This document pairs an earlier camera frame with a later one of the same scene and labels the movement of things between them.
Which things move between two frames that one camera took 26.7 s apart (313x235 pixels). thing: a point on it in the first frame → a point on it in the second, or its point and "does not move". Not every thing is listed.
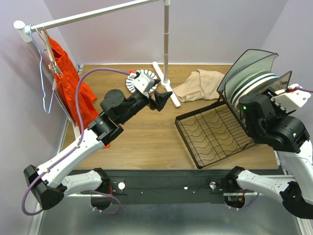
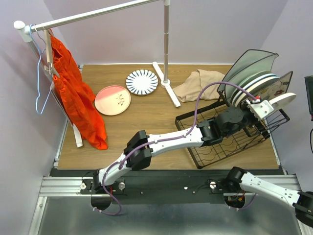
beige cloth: (201, 85) does not move
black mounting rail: (200, 186) does not move
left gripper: (161, 99) → (245, 107)
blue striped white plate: (130, 85) does not move
